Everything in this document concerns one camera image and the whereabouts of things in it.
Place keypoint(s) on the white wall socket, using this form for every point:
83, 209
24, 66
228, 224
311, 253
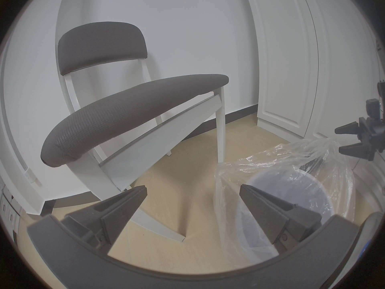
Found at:
32, 177

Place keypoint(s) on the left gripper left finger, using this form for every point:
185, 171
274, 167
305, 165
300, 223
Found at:
114, 218

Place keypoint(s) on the grey and white chair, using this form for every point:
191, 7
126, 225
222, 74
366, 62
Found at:
120, 116

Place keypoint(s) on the white trash bin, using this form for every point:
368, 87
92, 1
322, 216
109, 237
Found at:
300, 191

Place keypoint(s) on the clear plastic bag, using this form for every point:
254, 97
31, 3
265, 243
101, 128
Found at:
228, 173

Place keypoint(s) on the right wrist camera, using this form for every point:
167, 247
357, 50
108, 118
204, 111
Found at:
373, 108

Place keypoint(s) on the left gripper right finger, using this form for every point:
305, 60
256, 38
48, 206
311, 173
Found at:
270, 215

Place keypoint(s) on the white wardrobe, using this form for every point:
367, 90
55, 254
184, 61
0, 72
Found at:
285, 71

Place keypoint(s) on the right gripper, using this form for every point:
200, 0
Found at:
376, 137

